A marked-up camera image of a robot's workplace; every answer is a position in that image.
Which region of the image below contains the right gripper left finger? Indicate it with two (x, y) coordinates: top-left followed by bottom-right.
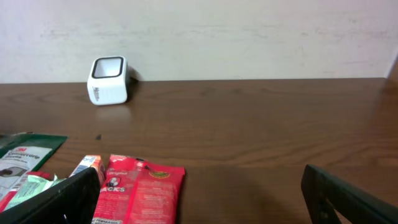
(1, 167), (100, 224)

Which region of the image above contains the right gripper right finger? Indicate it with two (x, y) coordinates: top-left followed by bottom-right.
(301, 164), (397, 224)

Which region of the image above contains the light green snack packet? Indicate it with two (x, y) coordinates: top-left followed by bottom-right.
(4, 175), (65, 211)

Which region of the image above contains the small orange snack packet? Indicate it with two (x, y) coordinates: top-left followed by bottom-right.
(70, 155), (106, 186)

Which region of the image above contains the large red snack bag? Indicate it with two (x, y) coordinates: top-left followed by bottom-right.
(91, 154), (185, 224)

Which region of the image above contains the white green snack packet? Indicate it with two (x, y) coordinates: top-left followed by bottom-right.
(1, 133), (67, 198)

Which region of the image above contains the small red snack packet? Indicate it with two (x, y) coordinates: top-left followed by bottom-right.
(1, 171), (51, 212)

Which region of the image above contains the white barcode scanner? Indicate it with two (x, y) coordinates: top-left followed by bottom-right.
(86, 56), (130, 106)

